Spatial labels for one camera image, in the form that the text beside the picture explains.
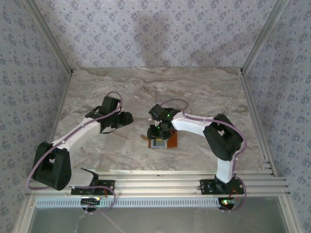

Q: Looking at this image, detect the brown leather card holder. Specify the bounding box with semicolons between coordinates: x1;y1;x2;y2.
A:
141;130;178;149

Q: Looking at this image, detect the pale blue credit card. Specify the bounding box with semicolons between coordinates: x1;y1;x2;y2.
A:
151;138;168;149

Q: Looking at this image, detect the grey metal panel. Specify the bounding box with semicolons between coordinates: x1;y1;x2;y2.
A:
28;206;291;233

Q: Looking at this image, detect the circuit board with green light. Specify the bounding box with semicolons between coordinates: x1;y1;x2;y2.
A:
218;198;238;210

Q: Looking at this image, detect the black circuit board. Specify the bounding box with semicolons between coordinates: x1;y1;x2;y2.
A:
81;197;102;206

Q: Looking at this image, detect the aluminium table side rail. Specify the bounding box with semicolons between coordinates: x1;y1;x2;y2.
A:
46;69;74;146
239;69;278;177

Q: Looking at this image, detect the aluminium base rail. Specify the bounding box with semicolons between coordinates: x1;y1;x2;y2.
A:
25;169;292;197

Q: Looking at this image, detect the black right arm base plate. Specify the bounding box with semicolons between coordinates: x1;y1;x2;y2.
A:
199;179;244;196

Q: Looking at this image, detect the white slotted cable duct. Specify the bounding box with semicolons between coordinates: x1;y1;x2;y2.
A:
35;198;221;209

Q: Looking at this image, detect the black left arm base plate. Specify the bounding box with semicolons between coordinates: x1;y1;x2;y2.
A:
71;179;115;196

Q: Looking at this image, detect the aluminium corner post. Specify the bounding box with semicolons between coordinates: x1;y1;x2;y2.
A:
240;0;291;73
24;0;74;74

